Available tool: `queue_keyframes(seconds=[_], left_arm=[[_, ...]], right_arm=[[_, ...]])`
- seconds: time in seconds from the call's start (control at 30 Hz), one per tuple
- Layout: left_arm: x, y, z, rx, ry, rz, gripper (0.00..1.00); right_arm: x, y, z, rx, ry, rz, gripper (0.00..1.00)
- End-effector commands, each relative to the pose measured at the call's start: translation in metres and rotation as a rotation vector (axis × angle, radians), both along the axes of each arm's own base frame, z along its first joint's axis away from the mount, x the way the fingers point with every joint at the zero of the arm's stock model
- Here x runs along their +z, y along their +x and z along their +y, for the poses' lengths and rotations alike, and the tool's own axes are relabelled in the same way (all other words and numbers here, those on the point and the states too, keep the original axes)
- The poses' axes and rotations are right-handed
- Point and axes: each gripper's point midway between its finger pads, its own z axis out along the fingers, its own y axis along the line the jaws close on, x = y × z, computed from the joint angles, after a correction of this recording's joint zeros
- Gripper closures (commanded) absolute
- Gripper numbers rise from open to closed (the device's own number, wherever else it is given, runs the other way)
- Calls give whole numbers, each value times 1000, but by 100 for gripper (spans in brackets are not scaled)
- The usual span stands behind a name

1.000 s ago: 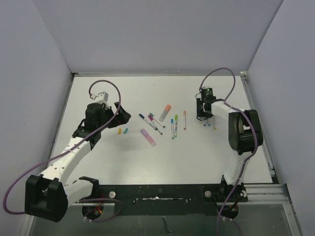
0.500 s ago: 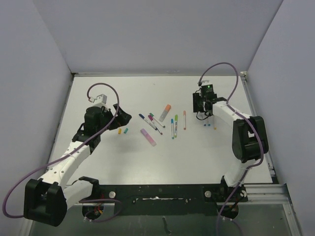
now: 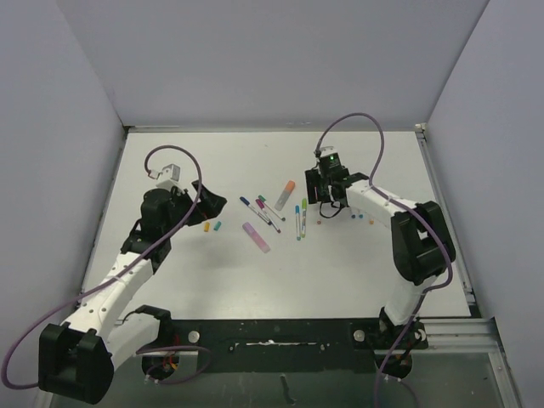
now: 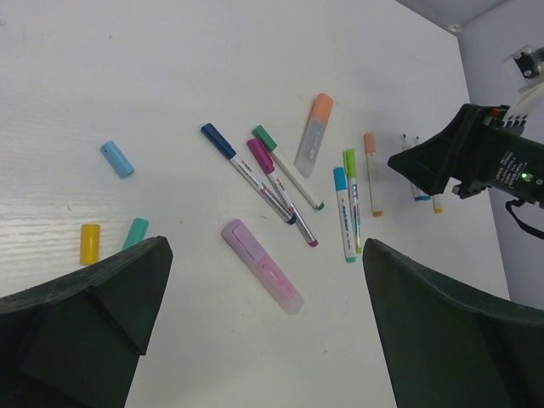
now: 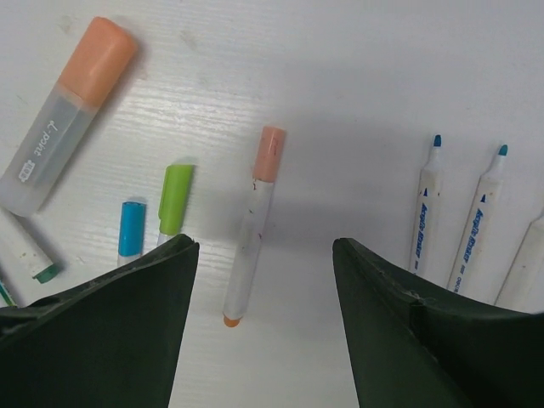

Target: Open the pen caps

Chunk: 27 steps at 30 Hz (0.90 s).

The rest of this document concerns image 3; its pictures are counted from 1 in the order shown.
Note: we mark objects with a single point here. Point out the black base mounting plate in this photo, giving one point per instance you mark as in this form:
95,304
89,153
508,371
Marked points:
189,347

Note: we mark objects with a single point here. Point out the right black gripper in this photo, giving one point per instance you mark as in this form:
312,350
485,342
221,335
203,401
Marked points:
316,195

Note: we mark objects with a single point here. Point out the orange cap highlighter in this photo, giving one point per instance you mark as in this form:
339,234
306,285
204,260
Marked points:
285,195

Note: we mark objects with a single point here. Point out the green cap marker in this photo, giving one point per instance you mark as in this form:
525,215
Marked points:
271,209

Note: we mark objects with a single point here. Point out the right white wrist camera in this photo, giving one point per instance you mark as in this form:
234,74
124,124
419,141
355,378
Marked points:
325,151

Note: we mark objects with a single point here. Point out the lime green cap pen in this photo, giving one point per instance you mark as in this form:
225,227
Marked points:
304,206

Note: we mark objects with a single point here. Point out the magenta cap marker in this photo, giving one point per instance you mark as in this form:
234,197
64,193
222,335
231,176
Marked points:
266,215

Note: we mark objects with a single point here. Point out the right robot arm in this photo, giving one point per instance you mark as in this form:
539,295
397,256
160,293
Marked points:
422,248

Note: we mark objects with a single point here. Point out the blue cap marker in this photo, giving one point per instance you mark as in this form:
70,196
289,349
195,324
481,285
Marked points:
247,203

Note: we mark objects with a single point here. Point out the light blue cap pen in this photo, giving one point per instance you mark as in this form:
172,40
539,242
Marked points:
298,222

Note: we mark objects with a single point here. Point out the pink highlighter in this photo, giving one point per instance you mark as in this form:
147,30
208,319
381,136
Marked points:
256,237

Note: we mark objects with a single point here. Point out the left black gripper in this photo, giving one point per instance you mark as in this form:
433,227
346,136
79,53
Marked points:
210,203

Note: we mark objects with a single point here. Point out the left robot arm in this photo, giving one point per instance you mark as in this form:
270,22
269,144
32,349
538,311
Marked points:
78,358

